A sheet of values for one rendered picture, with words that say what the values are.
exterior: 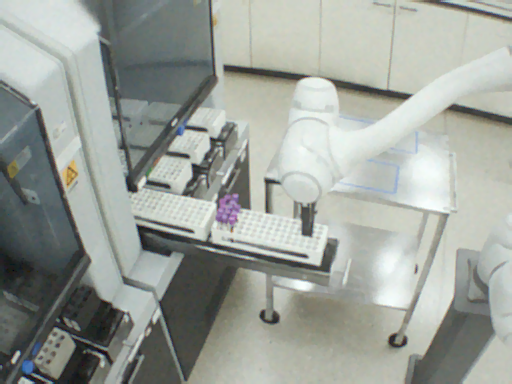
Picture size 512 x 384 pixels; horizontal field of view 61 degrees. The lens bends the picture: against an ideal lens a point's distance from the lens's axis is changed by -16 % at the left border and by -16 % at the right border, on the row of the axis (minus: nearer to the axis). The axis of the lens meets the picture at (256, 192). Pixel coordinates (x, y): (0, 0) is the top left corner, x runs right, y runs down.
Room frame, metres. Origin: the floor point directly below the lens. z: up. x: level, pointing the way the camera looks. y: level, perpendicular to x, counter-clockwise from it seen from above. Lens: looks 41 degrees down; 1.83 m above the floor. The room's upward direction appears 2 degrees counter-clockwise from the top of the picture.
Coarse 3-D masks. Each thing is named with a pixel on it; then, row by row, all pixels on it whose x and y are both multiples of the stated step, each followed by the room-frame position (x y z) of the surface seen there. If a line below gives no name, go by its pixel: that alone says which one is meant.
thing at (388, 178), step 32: (352, 128) 1.46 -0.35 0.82; (384, 160) 1.28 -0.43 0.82; (416, 160) 1.28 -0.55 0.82; (448, 160) 1.28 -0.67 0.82; (352, 192) 1.12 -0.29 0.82; (384, 192) 1.12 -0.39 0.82; (416, 192) 1.12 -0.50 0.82; (448, 192) 1.11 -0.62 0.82; (320, 224) 1.53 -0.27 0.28; (352, 224) 1.52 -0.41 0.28; (352, 256) 1.34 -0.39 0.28; (384, 256) 1.33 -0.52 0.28; (288, 288) 1.20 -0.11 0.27; (320, 288) 1.18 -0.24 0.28; (352, 288) 1.17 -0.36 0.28; (384, 288) 1.16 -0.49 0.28; (416, 288) 1.03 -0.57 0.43
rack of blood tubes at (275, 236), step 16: (240, 224) 0.96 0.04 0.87; (256, 224) 0.96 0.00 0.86; (272, 224) 0.97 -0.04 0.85; (288, 224) 0.96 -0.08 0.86; (240, 240) 0.94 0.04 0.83; (256, 240) 0.90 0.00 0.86; (272, 240) 0.91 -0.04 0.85; (288, 240) 0.90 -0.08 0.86; (304, 240) 0.90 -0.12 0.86; (320, 240) 0.89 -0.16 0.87; (288, 256) 0.88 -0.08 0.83; (304, 256) 0.89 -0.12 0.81; (320, 256) 0.85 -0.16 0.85
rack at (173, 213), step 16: (128, 192) 1.11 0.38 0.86; (144, 192) 1.11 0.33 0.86; (160, 192) 1.10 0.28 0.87; (144, 208) 1.03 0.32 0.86; (160, 208) 1.03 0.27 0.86; (176, 208) 1.03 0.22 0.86; (192, 208) 1.04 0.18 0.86; (208, 208) 1.03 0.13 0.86; (144, 224) 1.01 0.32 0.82; (160, 224) 1.02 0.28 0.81; (176, 224) 0.97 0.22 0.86; (192, 224) 0.96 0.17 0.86; (208, 224) 0.98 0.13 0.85
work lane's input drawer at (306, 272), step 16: (144, 240) 0.99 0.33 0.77; (160, 240) 0.97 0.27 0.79; (176, 240) 0.96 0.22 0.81; (192, 240) 0.95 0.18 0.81; (208, 240) 0.95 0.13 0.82; (336, 240) 0.93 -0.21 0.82; (208, 256) 0.93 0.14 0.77; (224, 256) 0.91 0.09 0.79; (240, 256) 0.90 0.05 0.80; (256, 256) 0.90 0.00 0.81; (272, 256) 0.89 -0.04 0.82; (336, 256) 0.91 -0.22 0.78; (272, 272) 0.87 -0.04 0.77; (288, 272) 0.86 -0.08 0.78; (304, 272) 0.84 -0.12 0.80; (320, 272) 0.83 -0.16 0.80; (336, 272) 0.88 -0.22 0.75
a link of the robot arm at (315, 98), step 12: (300, 84) 0.91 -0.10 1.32; (312, 84) 0.90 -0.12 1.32; (324, 84) 0.90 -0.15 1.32; (300, 96) 0.88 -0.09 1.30; (312, 96) 0.87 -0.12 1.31; (324, 96) 0.87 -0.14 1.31; (336, 96) 0.90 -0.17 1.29; (300, 108) 0.87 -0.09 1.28; (312, 108) 0.86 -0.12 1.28; (324, 108) 0.86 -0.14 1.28; (336, 108) 0.88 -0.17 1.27; (324, 120) 0.84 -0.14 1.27; (336, 120) 0.86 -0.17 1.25
